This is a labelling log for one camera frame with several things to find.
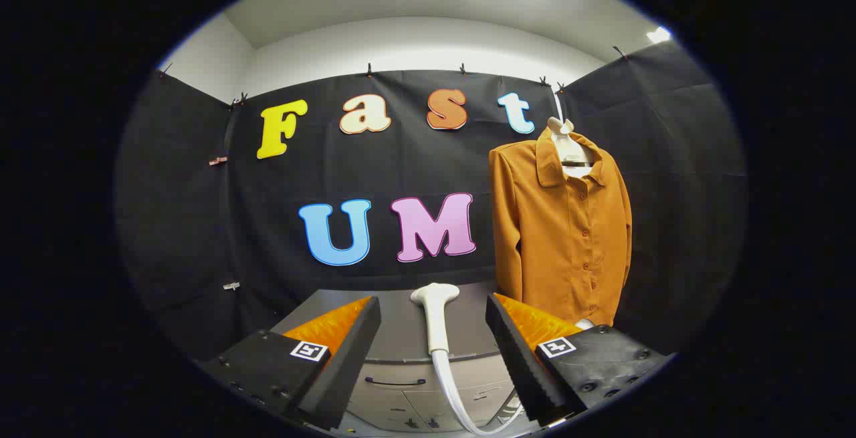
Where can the white mannequin torso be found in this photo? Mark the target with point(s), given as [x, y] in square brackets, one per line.
[567, 147]

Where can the white garment steamer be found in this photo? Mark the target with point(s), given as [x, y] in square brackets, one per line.
[436, 317]

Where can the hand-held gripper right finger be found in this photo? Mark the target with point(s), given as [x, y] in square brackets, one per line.
[515, 351]

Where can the black backdrop cloth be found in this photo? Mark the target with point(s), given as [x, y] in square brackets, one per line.
[401, 164]

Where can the ceiling light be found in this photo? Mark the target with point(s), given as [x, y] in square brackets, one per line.
[659, 35]

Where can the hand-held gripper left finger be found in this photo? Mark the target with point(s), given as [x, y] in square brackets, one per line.
[354, 351]

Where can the orange-brown button shirt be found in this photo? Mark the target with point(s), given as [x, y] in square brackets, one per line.
[562, 237]

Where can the copper clip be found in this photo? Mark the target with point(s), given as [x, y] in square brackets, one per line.
[217, 160]

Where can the grey cabinet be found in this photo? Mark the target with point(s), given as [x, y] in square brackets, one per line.
[388, 401]

